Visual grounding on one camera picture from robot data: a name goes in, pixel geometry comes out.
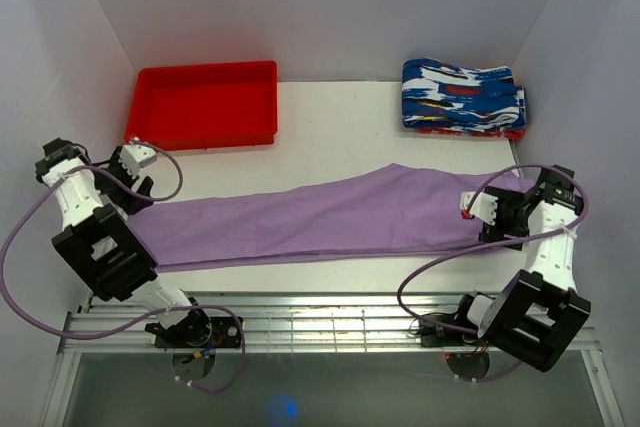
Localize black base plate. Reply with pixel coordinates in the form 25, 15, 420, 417
145, 316, 243, 350
418, 313, 478, 348

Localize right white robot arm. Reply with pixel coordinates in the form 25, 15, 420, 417
451, 165, 591, 372

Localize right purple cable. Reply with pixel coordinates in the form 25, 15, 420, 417
397, 162, 591, 384

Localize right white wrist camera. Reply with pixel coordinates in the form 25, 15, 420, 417
459, 191, 499, 226

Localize red folded trousers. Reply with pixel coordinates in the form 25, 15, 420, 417
415, 128, 526, 141

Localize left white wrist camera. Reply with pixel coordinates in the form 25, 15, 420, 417
119, 137, 157, 178

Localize red plastic tray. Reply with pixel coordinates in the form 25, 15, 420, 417
124, 60, 278, 151

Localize purple trousers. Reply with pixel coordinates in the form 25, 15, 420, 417
127, 161, 536, 273

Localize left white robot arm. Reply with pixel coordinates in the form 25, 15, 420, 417
35, 138, 214, 348

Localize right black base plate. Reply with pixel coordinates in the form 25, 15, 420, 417
418, 313, 478, 348

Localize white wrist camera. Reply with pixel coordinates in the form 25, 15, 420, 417
119, 137, 157, 178
459, 191, 499, 226

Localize blue patterned folded trousers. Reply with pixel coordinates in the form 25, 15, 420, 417
401, 58, 527, 131

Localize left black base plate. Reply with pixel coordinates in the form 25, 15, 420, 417
145, 316, 243, 350

